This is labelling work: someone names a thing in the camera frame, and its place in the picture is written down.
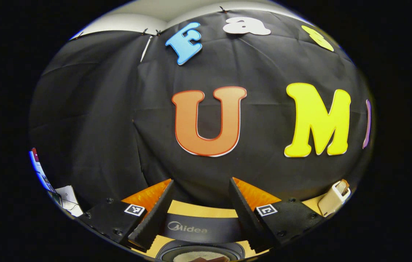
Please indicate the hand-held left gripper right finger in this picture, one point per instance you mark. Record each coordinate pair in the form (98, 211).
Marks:
(244, 214)

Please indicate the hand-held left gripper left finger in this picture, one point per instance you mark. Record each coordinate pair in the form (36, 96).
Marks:
(155, 218)

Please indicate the silver black rice cooker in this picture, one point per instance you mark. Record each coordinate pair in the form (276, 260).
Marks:
(206, 233)

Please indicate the white uncooked rice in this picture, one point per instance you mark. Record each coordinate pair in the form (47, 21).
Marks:
(182, 257)

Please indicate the white toaster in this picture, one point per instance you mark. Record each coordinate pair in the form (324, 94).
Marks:
(331, 203)

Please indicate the white side table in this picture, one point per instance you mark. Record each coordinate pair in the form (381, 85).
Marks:
(68, 198)

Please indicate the black backdrop cloth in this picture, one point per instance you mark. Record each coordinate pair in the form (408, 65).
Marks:
(100, 127)

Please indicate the computer monitor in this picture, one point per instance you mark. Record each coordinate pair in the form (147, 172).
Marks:
(40, 171)

